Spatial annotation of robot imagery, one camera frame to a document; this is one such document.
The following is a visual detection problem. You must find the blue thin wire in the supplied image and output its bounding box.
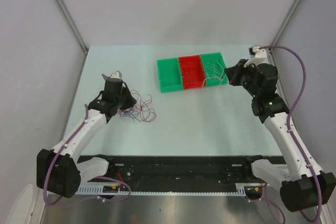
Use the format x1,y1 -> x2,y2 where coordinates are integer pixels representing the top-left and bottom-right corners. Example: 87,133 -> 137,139
119,104 -> 155,122

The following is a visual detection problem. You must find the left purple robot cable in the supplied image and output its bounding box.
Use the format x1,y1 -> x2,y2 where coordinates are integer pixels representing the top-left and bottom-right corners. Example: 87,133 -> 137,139
43,103 -> 132,206

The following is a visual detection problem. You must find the green plastic bin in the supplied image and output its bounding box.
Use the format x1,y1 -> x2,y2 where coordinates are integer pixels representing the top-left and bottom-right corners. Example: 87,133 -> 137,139
200,52 -> 228,87
157,58 -> 183,92

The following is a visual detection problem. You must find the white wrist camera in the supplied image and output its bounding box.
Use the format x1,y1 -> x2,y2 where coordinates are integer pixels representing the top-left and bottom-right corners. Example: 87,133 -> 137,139
101,71 -> 122,81
245,45 -> 268,67

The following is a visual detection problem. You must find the slotted grey cable duct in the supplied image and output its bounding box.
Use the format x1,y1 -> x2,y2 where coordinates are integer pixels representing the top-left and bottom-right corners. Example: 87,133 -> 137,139
75,184 -> 246,197

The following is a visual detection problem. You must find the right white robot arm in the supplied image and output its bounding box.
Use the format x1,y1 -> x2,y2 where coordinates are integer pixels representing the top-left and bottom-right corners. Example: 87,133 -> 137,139
225,59 -> 335,212

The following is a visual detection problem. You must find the red thin wire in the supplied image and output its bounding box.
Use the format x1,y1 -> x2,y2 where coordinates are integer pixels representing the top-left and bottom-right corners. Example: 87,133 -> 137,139
118,90 -> 158,124

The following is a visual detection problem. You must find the right aluminium frame post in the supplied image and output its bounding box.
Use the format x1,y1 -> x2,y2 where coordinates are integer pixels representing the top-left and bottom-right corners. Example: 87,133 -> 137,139
270,0 -> 303,46

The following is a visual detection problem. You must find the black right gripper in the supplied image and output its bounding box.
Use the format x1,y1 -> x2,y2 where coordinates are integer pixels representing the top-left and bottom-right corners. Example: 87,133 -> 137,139
224,59 -> 260,98

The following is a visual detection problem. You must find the left green plastic bin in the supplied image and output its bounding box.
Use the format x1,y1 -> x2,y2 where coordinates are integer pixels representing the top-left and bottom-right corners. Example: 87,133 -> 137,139
157,58 -> 183,92

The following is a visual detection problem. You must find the left aluminium frame post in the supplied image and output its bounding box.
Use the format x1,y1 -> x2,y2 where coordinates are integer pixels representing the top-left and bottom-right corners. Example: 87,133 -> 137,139
54,0 -> 88,55

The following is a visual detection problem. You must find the right green plastic bin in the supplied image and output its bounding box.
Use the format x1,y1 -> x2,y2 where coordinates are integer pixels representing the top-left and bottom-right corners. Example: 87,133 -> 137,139
200,52 -> 228,87

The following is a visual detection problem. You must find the white thin wire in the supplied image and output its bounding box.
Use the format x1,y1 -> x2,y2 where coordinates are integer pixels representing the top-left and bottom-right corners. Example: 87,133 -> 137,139
202,60 -> 229,88

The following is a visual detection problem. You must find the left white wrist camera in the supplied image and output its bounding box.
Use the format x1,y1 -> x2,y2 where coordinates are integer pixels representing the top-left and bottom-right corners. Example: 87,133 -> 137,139
101,71 -> 122,81

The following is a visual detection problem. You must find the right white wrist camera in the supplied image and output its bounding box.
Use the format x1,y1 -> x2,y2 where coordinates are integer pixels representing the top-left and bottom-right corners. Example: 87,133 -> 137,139
245,45 -> 268,67

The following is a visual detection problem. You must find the aluminium frame post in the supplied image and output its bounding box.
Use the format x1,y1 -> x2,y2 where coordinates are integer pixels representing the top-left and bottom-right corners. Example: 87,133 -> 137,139
54,0 -> 88,55
270,0 -> 303,46

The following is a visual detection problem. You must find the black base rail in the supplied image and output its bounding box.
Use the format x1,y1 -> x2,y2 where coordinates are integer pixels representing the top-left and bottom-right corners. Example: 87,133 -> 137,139
105,156 -> 265,193

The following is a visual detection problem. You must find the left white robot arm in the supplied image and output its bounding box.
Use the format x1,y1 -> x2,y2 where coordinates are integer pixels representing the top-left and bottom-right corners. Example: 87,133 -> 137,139
36,77 -> 137,200

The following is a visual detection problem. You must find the red plastic bin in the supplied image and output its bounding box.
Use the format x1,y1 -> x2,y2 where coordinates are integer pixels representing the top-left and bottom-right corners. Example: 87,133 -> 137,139
178,55 -> 206,89

